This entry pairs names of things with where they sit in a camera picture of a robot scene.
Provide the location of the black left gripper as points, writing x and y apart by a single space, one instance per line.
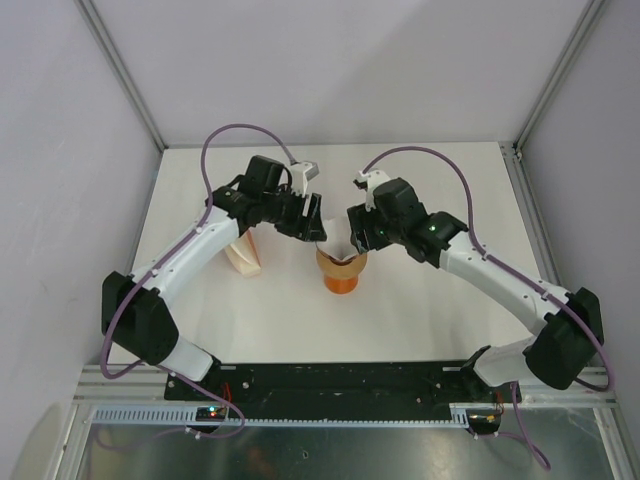
307 228

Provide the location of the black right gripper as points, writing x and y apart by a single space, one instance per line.
361 219

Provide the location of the clear pink glass dripper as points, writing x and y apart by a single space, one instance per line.
340 252

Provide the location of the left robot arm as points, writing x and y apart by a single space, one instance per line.
136 307

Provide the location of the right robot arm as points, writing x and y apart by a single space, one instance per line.
565 327

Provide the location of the orange glass coffee carafe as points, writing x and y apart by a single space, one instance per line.
340 286

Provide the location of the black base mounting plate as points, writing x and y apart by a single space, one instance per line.
422 389

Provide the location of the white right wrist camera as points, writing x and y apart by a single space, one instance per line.
369 181

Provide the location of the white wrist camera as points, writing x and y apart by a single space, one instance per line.
369 181
301 174

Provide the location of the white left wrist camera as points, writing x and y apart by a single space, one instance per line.
301 174

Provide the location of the aluminium side rail right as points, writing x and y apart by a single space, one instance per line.
533 220

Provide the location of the aluminium front frame rail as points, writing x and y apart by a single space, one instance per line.
141 384

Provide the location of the grey slotted cable duct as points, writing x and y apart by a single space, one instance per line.
206 415

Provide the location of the aluminium frame post left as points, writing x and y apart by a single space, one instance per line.
113 57

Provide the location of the aluminium frame post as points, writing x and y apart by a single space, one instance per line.
113 57
576 42

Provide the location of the aluminium frame post right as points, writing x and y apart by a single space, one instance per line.
576 42

